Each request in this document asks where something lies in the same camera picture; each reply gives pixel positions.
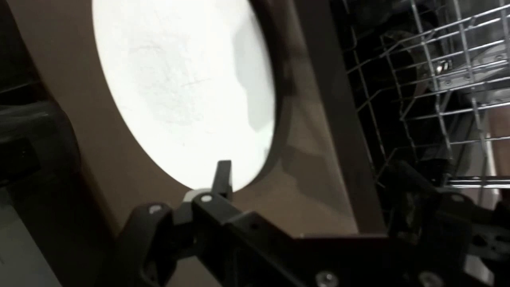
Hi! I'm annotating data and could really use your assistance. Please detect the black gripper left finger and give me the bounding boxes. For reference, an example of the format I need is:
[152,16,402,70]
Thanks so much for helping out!
[98,157,332,287]

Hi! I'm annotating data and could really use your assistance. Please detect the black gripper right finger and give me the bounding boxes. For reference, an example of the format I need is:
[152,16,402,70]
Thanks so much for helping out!
[386,157,510,287]

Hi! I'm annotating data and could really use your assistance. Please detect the metal wire dishwasher rack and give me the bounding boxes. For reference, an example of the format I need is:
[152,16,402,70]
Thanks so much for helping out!
[340,0,510,194]

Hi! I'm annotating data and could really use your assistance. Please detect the white dinner plate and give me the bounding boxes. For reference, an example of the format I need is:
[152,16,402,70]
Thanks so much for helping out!
[93,0,279,193]

